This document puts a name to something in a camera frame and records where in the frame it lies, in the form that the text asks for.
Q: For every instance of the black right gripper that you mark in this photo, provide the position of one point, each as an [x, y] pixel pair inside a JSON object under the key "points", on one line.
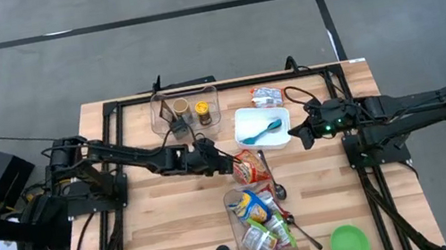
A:
{"points": [[339, 116]]}

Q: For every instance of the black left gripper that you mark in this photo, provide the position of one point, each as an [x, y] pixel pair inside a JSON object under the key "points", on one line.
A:
{"points": [[210, 159]]}

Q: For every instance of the red beef ramen packet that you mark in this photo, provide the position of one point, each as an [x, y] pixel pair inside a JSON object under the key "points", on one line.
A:
{"points": [[250, 168]]}

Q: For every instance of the teal plastic spoon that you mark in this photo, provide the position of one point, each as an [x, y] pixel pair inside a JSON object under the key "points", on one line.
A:
{"points": [[261, 133]]}

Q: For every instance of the blue ramen packet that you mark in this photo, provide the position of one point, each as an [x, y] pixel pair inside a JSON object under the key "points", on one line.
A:
{"points": [[248, 208]]}

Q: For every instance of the red and white ramen packet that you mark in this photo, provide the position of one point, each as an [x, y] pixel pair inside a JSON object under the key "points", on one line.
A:
{"points": [[270, 196]]}

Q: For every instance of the yellow-lid dark spice jar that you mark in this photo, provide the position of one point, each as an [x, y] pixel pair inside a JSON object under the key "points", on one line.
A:
{"points": [[203, 112]]}

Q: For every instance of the green black pepper tin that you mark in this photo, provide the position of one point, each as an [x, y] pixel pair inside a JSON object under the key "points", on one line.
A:
{"points": [[179, 129]]}

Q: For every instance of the tan-lid clear spice jar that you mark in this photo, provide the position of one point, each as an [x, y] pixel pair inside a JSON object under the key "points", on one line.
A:
{"points": [[181, 105]]}

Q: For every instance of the pink and green ramen packet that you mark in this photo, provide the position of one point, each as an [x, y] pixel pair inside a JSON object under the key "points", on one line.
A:
{"points": [[280, 230]]}

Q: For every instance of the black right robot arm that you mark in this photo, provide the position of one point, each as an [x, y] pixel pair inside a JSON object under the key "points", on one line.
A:
{"points": [[420, 110]]}

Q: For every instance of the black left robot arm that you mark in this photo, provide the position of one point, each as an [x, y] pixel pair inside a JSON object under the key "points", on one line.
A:
{"points": [[129, 159]]}

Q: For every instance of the white plastic bin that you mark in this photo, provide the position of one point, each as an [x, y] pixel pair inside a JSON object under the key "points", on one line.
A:
{"points": [[249, 120]]}

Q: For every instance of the silver metal spoon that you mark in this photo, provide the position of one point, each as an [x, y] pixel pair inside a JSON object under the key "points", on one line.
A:
{"points": [[280, 191]]}

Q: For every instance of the orange-edged ramen packet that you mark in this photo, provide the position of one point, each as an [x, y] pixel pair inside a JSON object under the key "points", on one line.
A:
{"points": [[267, 96]]}

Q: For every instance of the green-edged ramen packet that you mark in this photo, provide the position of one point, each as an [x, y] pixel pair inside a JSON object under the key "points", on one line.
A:
{"points": [[260, 241]]}

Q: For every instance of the green plastic bowl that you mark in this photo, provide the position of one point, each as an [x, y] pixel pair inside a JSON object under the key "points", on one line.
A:
{"points": [[350, 245]]}

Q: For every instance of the black aluminium rig frame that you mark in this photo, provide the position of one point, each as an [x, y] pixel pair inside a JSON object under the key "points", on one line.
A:
{"points": [[243, 82]]}

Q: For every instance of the black table edge bracket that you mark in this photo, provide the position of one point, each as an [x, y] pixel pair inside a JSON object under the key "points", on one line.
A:
{"points": [[180, 84]]}

